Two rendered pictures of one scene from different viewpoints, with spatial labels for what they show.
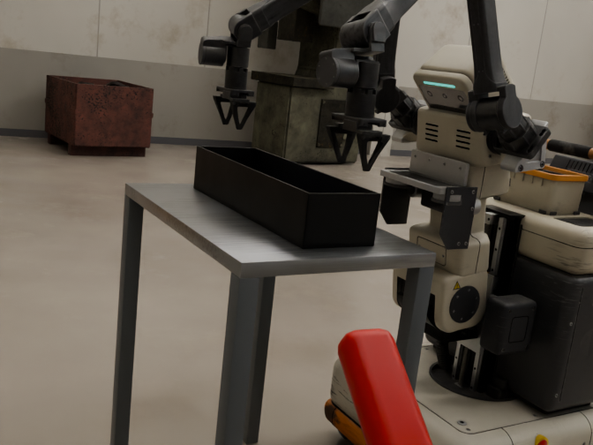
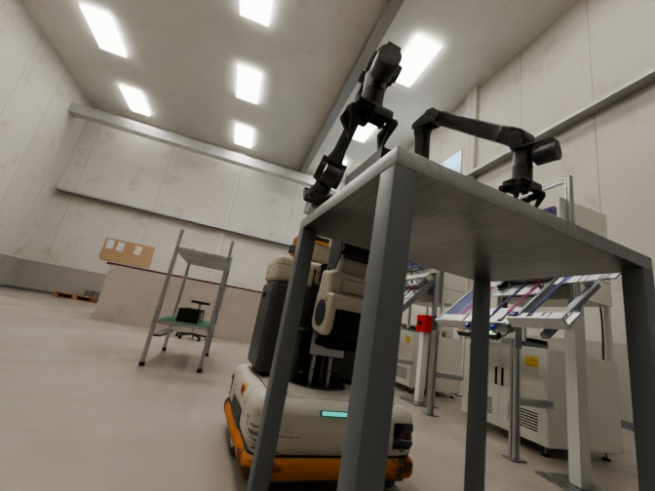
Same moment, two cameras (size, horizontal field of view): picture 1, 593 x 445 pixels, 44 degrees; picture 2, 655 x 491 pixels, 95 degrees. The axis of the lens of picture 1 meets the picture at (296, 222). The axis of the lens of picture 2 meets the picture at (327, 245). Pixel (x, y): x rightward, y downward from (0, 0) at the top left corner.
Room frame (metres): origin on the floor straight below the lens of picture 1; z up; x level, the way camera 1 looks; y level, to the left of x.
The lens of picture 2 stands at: (1.86, 0.84, 0.53)
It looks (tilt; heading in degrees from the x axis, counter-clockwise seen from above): 15 degrees up; 280
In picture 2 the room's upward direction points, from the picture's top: 10 degrees clockwise
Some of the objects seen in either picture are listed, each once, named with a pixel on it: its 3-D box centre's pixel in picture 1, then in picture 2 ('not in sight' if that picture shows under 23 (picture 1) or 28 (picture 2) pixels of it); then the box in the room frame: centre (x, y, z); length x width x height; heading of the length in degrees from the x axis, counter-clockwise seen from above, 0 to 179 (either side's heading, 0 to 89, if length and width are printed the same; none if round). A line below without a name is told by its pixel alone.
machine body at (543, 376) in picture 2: not in sight; (533, 393); (0.60, -1.78, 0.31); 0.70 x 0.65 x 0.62; 116
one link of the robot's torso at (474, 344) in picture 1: (461, 313); (351, 329); (1.93, -0.48, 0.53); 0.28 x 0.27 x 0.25; 31
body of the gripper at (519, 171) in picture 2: (360, 106); (521, 178); (1.44, -0.10, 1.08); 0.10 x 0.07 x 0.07; 32
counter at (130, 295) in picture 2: not in sight; (187, 304); (5.16, -4.40, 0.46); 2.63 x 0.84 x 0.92; 25
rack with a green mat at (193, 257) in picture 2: not in sight; (196, 299); (3.51, -1.89, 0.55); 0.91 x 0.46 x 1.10; 116
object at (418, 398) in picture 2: not in sight; (422, 358); (1.33, -2.23, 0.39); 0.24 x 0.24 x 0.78; 26
